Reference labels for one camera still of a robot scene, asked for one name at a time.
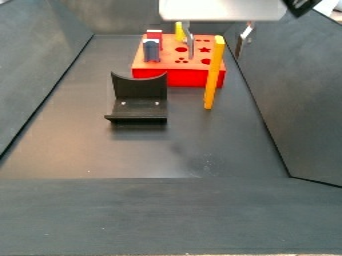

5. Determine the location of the red shape-sorter fixture block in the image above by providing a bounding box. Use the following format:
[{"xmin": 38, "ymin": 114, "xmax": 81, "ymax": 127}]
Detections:
[{"xmin": 130, "ymin": 34, "xmax": 214, "ymax": 87}]

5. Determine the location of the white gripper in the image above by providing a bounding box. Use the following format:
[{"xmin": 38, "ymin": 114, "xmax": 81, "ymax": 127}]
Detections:
[{"xmin": 158, "ymin": 0, "xmax": 287, "ymax": 60}]

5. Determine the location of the black curved regrasp stand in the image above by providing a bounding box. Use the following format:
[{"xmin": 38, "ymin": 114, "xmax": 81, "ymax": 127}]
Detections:
[{"xmin": 104, "ymin": 73, "xmax": 168, "ymax": 122}]

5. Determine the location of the yellow cylinder peg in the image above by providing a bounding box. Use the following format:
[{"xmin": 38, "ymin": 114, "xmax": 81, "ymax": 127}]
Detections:
[{"xmin": 174, "ymin": 21, "xmax": 185, "ymax": 42}]

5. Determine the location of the blue notched peg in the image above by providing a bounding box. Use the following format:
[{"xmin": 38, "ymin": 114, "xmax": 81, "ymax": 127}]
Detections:
[{"xmin": 142, "ymin": 39, "xmax": 160, "ymax": 62}]

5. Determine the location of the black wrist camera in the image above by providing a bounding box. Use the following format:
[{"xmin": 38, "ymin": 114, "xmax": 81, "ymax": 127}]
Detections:
[{"xmin": 281, "ymin": 0, "xmax": 321, "ymax": 17}]

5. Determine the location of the red square peg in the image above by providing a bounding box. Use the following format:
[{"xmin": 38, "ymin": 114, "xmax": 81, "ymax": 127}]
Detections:
[{"xmin": 145, "ymin": 29, "xmax": 162, "ymax": 49}]

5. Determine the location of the yellow two-prong square-circle object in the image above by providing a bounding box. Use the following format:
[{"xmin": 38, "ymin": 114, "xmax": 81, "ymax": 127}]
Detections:
[{"xmin": 202, "ymin": 35, "xmax": 224, "ymax": 110}]

